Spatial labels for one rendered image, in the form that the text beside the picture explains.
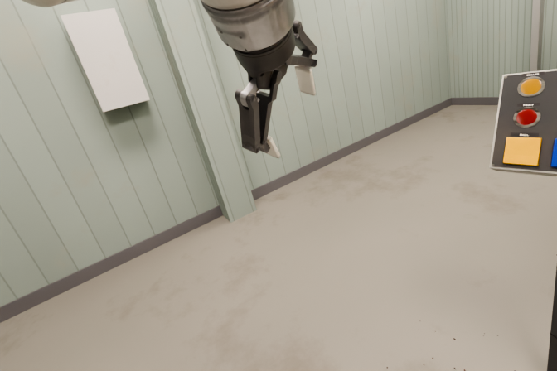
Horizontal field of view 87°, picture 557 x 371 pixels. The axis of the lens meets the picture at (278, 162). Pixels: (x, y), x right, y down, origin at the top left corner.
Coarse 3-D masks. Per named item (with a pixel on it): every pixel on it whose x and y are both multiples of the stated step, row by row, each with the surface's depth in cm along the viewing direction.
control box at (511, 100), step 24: (528, 72) 82; (552, 72) 78; (504, 96) 85; (528, 96) 81; (552, 96) 77; (504, 120) 84; (552, 120) 77; (504, 144) 83; (552, 144) 76; (504, 168) 83; (528, 168) 79; (552, 168) 75
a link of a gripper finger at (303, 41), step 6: (294, 24) 39; (300, 24) 39; (294, 30) 39; (300, 30) 40; (300, 36) 40; (306, 36) 42; (300, 42) 42; (306, 42) 43; (312, 42) 45; (300, 48) 46; (306, 48) 45; (312, 48) 45; (312, 54) 47
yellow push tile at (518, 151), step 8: (512, 144) 82; (520, 144) 80; (528, 144) 79; (536, 144) 78; (504, 152) 83; (512, 152) 81; (520, 152) 80; (528, 152) 79; (536, 152) 78; (504, 160) 82; (512, 160) 81; (520, 160) 80; (528, 160) 79; (536, 160) 77
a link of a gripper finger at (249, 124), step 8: (248, 96) 35; (240, 104) 37; (248, 104) 36; (256, 104) 37; (240, 112) 38; (248, 112) 38; (256, 112) 38; (240, 120) 39; (248, 120) 39; (256, 120) 38; (240, 128) 40; (248, 128) 40; (256, 128) 39; (248, 136) 40; (256, 136) 40; (248, 144) 42; (256, 144) 41; (256, 152) 42
